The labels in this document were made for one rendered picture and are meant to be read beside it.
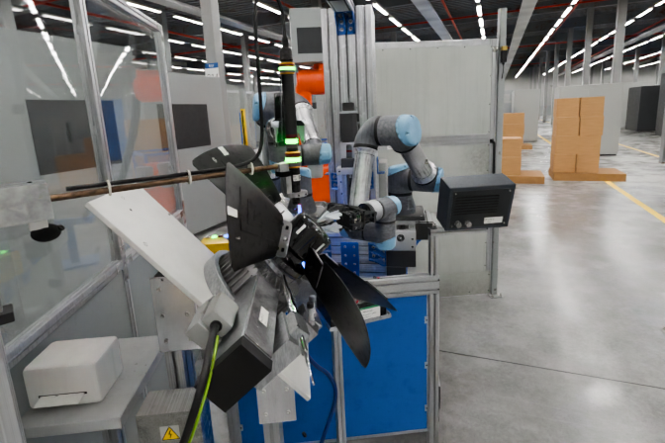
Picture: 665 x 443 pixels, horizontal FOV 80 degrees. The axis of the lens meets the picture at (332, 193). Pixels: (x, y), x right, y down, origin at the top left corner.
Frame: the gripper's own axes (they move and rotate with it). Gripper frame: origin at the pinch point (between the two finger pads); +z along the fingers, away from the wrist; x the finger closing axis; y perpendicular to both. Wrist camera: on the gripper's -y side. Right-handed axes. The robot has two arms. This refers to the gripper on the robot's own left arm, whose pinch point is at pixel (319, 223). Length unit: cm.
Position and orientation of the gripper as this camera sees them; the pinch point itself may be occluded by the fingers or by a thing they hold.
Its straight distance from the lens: 128.4
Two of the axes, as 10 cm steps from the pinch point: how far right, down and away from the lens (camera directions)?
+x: -0.2, 9.6, 2.8
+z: -7.4, 1.7, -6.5
